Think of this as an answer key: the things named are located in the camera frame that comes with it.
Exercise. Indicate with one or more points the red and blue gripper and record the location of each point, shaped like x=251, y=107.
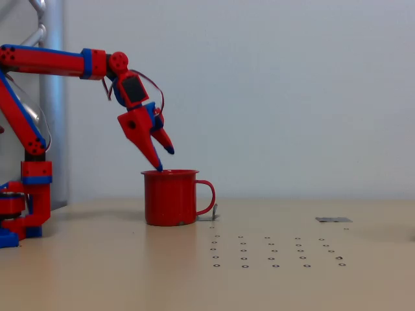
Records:
x=135, y=127

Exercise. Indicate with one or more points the small grey flat plate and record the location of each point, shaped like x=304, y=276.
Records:
x=334, y=220

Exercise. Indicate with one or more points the silver metal frame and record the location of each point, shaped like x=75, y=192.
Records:
x=53, y=26

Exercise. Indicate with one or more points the curled grey tape piece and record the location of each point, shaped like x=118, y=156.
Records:
x=209, y=218

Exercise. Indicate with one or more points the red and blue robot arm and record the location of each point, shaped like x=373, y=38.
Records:
x=48, y=63

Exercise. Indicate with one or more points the red enamel mug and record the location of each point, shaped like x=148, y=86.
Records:
x=168, y=201

